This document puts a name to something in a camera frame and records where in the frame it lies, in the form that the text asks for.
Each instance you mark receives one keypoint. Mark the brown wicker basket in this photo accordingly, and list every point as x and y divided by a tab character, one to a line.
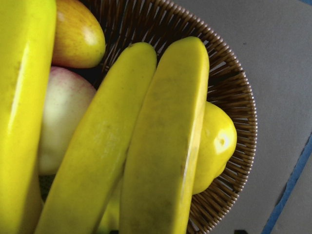
161	22

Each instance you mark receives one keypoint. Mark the pale pink peach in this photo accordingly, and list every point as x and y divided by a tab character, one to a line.
67	98

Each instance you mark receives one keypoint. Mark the yellow banana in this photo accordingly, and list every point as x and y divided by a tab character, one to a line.
94	159
27	31
160	166

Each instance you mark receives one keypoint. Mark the orange yellow mango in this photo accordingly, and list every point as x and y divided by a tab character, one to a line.
79	38

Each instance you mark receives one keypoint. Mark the yellow lemon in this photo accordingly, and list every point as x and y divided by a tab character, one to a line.
217	145

